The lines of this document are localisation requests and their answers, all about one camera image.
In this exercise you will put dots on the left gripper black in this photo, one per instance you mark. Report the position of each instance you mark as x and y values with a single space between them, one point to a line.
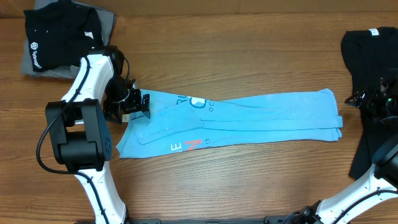
135 105

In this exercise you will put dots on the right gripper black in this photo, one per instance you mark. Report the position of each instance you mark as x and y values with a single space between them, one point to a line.
364 98

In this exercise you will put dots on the light blue t-shirt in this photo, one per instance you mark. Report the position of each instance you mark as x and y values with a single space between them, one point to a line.
181 123

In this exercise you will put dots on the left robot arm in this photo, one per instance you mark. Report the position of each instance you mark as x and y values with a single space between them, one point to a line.
78 130

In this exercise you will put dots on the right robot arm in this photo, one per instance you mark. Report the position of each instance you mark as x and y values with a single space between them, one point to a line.
379 182

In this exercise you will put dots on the black t-shirt on right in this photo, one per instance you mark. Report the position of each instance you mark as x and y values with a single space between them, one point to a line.
370 55

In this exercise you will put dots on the grey folded shirt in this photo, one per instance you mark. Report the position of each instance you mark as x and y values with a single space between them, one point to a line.
107 19

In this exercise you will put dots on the black folded shirt with logo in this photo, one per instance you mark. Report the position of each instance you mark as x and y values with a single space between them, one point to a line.
60 34

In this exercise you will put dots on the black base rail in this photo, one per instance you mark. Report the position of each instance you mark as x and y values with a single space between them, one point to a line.
266 220

